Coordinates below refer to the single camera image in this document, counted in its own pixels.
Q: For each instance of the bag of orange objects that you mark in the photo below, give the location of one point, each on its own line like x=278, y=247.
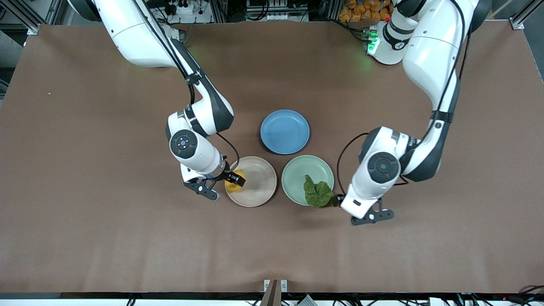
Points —
x=365, y=10

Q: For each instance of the white power strip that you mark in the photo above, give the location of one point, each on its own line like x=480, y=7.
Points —
x=182, y=7

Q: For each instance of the green lettuce leaf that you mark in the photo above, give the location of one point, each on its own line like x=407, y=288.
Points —
x=316, y=193

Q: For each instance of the blue round plate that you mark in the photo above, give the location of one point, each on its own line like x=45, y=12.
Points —
x=284, y=131

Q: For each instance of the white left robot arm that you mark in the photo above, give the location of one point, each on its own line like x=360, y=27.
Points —
x=433, y=55

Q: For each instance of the yellow lemon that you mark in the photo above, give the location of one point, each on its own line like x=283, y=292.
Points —
x=231, y=187

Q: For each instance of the aluminium frame profile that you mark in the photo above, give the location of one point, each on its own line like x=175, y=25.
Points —
x=34, y=17
x=525, y=17

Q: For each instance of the black white electronic equipment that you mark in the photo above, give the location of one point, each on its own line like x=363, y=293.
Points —
x=276, y=8

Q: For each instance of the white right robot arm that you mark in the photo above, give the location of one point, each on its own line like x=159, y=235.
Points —
x=127, y=34

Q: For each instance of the mint green round plate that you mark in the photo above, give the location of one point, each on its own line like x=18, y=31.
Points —
x=306, y=170

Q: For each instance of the beige round plate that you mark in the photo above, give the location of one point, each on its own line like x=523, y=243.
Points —
x=257, y=187

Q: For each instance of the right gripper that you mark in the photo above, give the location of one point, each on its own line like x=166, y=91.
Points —
x=230, y=175

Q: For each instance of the camera mount post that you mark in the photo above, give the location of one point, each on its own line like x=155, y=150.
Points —
x=275, y=292

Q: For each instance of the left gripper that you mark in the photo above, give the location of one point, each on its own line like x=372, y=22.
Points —
x=340, y=198

